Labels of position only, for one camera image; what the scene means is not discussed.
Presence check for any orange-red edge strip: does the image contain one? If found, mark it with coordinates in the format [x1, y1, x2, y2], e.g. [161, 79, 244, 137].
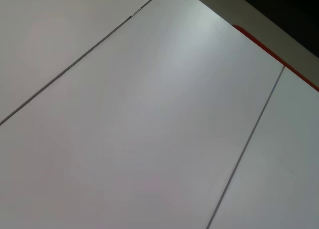
[231, 24, 319, 92]

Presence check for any beige trim beam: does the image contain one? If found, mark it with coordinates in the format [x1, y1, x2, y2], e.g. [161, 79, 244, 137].
[186, 0, 319, 87]

